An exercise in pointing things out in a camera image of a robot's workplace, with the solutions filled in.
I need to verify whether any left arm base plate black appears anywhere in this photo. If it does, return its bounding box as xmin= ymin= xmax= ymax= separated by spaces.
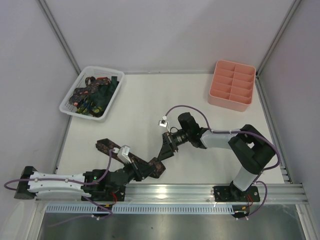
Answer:
xmin=88 ymin=186 xmax=126 ymax=202

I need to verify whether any dark green tie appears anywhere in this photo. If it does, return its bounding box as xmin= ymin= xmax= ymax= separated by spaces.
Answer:
xmin=88 ymin=76 xmax=119 ymax=118

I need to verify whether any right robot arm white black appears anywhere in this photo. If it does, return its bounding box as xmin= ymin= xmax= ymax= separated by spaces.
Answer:
xmin=157 ymin=112 xmax=279 ymax=202

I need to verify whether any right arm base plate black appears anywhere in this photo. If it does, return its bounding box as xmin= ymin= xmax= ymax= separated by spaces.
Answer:
xmin=213 ymin=185 xmax=261 ymax=203

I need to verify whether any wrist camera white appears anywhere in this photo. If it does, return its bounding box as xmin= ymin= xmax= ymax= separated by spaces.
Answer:
xmin=112 ymin=145 xmax=132 ymax=165
xmin=158 ymin=115 xmax=170 ymax=130

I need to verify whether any aluminium corner post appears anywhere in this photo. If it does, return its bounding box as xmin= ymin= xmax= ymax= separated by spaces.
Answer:
xmin=36 ymin=0 xmax=81 ymax=74
xmin=256 ymin=0 xmax=301 ymax=76

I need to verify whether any dark brown floral tie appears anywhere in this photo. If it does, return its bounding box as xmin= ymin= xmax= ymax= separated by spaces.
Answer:
xmin=95 ymin=138 xmax=166 ymax=179

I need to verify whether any white plastic basket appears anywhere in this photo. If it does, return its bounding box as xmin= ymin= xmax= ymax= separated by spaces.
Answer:
xmin=59 ymin=66 xmax=125 ymax=122

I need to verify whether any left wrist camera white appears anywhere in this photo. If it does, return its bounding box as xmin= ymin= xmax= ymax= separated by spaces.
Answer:
xmin=112 ymin=145 xmax=132 ymax=165

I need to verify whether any white slotted cable duct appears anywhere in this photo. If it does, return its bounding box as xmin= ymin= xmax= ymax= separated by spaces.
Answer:
xmin=45 ymin=203 xmax=246 ymax=215

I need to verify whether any right aluminium corner post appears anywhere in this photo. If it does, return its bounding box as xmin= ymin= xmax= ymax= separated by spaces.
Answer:
xmin=256 ymin=0 xmax=301 ymax=76

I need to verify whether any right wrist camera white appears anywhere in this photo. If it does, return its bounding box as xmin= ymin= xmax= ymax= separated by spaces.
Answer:
xmin=158 ymin=115 xmax=170 ymax=130

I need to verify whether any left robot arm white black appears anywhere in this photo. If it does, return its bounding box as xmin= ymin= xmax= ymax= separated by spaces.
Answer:
xmin=14 ymin=163 xmax=156 ymax=202

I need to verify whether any aluminium mounting rail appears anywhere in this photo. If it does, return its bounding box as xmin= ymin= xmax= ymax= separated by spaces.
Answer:
xmin=34 ymin=182 xmax=310 ymax=203

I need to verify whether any pink divided organizer tray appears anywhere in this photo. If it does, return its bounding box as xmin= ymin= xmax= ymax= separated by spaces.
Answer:
xmin=208 ymin=60 xmax=256 ymax=112

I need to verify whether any left aluminium corner post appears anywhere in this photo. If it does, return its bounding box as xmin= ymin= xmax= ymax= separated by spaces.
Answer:
xmin=36 ymin=0 xmax=81 ymax=74

